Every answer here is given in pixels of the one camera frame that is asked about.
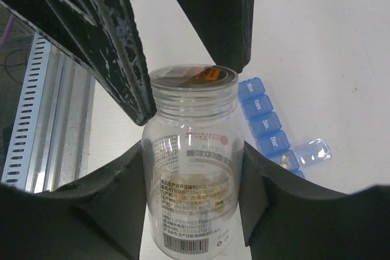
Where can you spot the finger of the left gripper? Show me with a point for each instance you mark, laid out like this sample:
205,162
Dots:
102,36
225,29

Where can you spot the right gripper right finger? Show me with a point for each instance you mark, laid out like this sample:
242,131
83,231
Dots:
287,217

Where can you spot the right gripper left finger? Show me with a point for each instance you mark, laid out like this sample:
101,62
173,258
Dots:
99,216

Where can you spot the blue weekly pill organizer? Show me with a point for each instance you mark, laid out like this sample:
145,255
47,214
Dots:
270,137

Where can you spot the clear bottle cap orange label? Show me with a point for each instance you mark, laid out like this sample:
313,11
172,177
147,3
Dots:
193,77

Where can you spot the clear bottle with orange pills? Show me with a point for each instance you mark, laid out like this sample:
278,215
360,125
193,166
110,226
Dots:
192,156

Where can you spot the aluminium mounting rail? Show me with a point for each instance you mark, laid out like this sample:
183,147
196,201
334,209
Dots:
62,134

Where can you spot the white slotted cable duct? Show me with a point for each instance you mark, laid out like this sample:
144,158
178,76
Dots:
19,154

